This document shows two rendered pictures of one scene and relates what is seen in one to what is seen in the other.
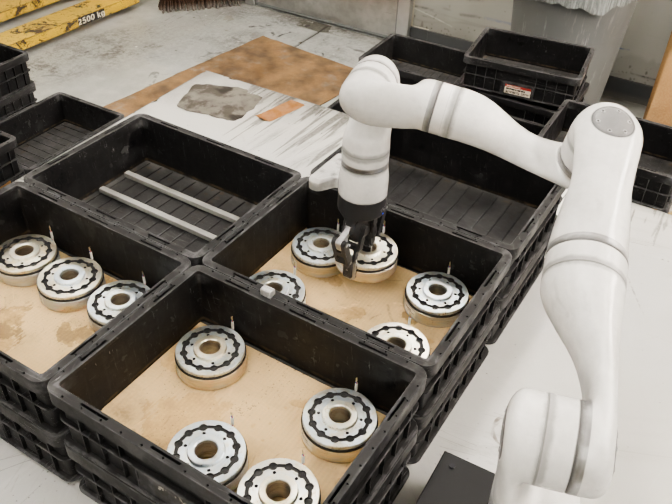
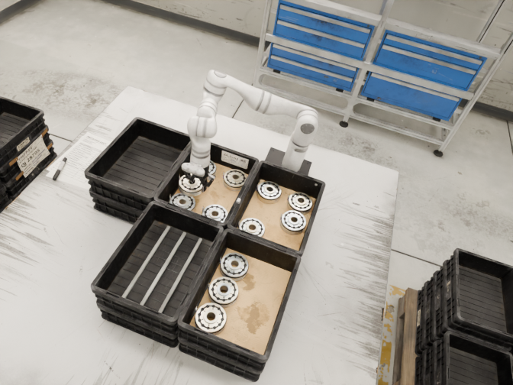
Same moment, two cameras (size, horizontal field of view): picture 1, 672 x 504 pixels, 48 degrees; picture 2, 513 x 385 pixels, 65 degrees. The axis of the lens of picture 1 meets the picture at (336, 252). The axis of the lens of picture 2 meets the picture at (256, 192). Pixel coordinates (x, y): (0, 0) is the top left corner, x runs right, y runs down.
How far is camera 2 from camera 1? 1.61 m
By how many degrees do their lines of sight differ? 73
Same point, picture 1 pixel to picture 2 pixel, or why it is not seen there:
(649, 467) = (235, 141)
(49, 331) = (250, 293)
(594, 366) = (295, 105)
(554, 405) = (308, 114)
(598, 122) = (221, 76)
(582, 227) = (259, 93)
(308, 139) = (17, 249)
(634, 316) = not seen: hidden behind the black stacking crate
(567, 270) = (272, 101)
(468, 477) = not seen: hidden behind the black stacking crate
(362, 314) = (214, 192)
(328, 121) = not seen: outside the picture
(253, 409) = (267, 217)
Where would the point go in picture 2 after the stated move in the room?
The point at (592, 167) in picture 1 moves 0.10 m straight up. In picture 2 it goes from (238, 84) to (241, 62)
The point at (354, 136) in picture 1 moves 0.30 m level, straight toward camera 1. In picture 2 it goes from (208, 143) to (287, 143)
